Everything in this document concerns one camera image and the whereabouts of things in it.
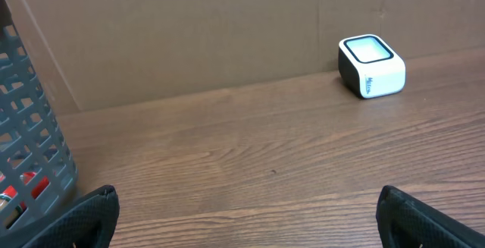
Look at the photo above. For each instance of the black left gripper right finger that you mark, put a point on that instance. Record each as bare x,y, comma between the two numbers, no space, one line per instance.
404,221

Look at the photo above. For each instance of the white barcode scanner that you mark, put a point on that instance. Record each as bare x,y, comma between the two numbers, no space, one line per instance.
370,67

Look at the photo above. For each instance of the grey plastic shopping basket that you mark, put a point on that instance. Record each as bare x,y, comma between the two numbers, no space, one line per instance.
31,137

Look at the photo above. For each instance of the red spaghetti packet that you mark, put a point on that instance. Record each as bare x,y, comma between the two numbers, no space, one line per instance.
10,192

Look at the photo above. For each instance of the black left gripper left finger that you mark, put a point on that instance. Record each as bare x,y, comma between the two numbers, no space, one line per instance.
90,221

